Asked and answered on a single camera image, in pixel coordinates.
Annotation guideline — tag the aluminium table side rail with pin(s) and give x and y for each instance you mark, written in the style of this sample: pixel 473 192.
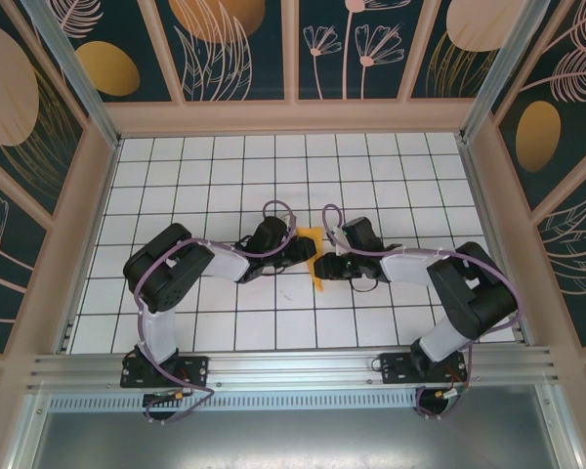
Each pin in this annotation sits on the aluminium table side rail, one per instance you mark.
pixel 494 244
pixel 91 244

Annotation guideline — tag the aluminium corner post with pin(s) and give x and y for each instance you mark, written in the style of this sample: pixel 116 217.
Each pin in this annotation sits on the aluminium corner post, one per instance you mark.
pixel 497 73
pixel 78 73

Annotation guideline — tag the grey sheet metal shelf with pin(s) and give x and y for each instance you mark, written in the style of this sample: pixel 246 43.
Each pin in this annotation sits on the grey sheet metal shelf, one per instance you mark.
pixel 293 439

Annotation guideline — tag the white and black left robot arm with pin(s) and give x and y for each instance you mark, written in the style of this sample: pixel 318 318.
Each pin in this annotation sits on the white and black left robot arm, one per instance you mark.
pixel 229 266

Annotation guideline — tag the orange cloth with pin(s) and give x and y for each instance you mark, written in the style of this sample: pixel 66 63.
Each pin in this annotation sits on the orange cloth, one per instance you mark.
pixel 319 232

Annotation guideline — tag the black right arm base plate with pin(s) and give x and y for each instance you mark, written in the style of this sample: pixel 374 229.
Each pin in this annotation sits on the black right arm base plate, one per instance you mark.
pixel 395 369

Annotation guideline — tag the aluminium mounting rail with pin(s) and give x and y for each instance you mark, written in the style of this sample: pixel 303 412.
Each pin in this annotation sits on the aluminium mounting rail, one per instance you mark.
pixel 293 366

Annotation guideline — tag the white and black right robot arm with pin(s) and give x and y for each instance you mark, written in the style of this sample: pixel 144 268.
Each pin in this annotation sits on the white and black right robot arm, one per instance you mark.
pixel 405 266

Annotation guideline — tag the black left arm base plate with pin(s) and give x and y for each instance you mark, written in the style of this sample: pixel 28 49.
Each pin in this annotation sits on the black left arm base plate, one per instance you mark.
pixel 197 369

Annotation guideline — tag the yellow power connector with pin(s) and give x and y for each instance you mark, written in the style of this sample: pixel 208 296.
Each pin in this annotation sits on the yellow power connector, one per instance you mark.
pixel 439 394
pixel 179 392

